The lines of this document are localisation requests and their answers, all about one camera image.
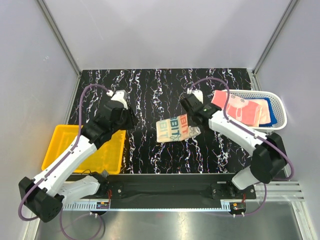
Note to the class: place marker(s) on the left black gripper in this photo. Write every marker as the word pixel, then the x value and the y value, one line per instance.
pixel 132 121

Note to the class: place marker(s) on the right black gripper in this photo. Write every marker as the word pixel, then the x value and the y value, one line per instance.
pixel 190 122

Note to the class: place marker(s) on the pink patterned towel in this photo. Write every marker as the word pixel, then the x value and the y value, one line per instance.
pixel 246 111

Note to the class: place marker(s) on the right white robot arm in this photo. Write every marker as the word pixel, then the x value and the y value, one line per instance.
pixel 268 157

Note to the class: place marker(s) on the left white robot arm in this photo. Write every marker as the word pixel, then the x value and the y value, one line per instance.
pixel 43 195

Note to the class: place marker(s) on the yellow plastic tray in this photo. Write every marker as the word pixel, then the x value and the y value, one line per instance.
pixel 108 157

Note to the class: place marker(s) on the blue folded towel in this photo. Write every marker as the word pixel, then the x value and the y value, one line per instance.
pixel 273 119

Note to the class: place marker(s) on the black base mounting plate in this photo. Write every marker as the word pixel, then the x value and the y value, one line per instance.
pixel 164 192

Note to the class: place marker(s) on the white perforated plastic basket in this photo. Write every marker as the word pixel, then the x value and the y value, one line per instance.
pixel 276 105

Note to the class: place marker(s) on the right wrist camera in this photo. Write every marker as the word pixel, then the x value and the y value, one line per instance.
pixel 197 93

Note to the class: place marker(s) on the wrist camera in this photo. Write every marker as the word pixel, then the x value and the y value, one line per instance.
pixel 119 96
pixel 197 93

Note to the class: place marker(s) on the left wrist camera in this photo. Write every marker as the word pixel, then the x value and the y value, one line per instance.
pixel 119 96

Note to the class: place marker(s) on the slotted white cable duct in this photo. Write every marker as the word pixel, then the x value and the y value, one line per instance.
pixel 87 206

